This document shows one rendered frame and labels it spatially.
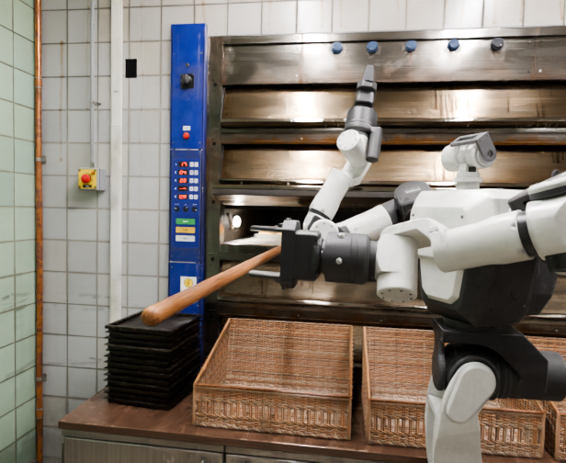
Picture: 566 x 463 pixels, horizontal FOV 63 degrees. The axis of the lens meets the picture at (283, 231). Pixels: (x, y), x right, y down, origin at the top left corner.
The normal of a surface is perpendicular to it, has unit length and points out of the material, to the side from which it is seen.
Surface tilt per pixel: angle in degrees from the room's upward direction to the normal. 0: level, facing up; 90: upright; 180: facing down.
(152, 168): 90
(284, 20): 90
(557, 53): 91
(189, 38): 90
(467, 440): 114
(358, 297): 70
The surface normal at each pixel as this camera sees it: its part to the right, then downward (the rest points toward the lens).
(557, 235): -0.37, 0.07
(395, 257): -0.14, -0.50
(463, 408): -0.14, 0.05
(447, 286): -0.93, 0.00
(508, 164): -0.13, -0.29
